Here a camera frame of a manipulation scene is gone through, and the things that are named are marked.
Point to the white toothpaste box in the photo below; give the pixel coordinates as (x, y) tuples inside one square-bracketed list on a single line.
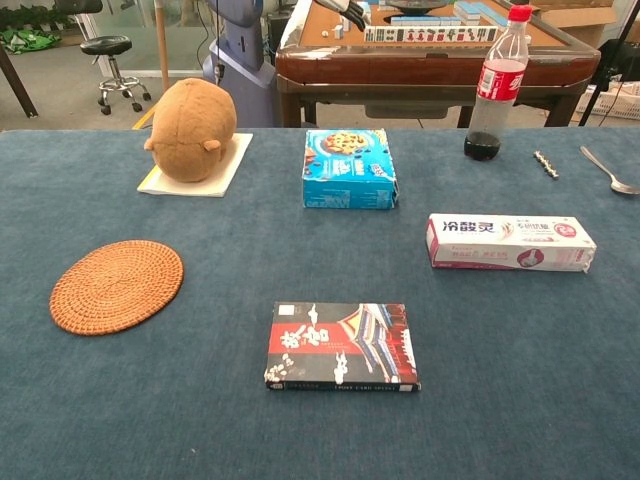
[(500, 245)]

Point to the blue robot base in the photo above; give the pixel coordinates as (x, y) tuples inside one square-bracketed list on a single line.
[(240, 55)]

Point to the blue cookie box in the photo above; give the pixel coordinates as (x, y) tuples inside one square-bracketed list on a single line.
[(350, 170)]

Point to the red black printed snack packet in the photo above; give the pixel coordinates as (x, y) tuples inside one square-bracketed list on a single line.
[(342, 345)]

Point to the black background robot hand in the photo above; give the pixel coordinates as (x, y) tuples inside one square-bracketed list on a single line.
[(352, 12)]

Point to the cardboard box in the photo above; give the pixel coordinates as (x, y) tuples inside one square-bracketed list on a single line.
[(575, 17)]

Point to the white notepad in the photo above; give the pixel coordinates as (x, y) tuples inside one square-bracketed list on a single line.
[(227, 175)]

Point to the brown plush toy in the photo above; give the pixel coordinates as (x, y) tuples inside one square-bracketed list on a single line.
[(192, 130)]

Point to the wooden mahjong table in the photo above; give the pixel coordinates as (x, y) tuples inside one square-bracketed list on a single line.
[(425, 65)]

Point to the round woven rattan coaster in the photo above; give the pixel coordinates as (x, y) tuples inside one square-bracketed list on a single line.
[(117, 287)]

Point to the cola bottle red cap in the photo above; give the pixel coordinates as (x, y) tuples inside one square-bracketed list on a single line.
[(496, 95)]

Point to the mahjong tile row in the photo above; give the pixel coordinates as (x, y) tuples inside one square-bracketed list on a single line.
[(430, 35)]

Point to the silver metal bead bar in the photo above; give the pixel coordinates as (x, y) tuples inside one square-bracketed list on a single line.
[(546, 165)]

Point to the wooden pole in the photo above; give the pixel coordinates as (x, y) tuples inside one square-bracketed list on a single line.
[(162, 45)]

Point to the black swivel stool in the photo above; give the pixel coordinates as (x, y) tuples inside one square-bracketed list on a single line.
[(106, 45)]

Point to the silver metal spoon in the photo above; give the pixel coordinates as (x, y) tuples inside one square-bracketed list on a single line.
[(622, 187)]

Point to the white plastic crate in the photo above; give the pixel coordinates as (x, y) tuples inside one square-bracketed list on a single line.
[(620, 102)]

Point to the black tripod stand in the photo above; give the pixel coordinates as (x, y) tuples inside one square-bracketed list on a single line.
[(606, 67)]

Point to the black table leg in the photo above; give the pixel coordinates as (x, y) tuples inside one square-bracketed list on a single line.
[(17, 82)]

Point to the green fabric bundle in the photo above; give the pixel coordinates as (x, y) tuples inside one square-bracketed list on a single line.
[(27, 40)]

